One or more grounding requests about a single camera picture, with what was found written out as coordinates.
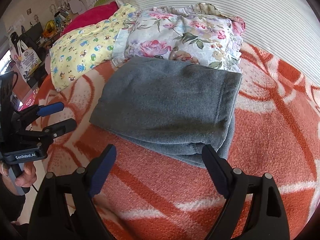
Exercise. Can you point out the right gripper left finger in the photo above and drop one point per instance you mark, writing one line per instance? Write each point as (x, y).
(64, 209)

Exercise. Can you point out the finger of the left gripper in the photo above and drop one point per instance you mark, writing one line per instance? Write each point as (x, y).
(32, 113)
(54, 131)

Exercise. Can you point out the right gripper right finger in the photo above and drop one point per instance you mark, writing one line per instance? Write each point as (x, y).
(253, 207)

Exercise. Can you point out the grey fleece pants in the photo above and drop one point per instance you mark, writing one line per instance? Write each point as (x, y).
(170, 107)

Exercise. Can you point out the person's left hand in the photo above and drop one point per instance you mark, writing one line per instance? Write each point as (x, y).
(26, 179)

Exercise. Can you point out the white printed shopping bag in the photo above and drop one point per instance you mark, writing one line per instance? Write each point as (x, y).
(28, 60)

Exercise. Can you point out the yellow cartoon print pillow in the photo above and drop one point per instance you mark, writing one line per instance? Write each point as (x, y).
(82, 49)

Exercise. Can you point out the orange white patterned blanket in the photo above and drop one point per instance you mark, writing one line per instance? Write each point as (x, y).
(150, 196)

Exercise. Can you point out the red plush pillow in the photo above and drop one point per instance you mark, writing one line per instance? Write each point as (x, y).
(92, 16)

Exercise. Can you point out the floral ruffled pillow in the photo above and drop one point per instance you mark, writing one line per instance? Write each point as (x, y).
(198, 34)

